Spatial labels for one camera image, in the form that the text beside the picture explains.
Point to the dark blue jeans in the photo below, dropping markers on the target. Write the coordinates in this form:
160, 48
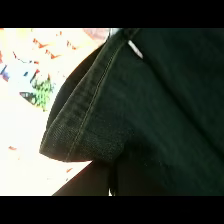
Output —
150, 110

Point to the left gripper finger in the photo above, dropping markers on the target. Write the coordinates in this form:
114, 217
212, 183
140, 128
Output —
90, 181

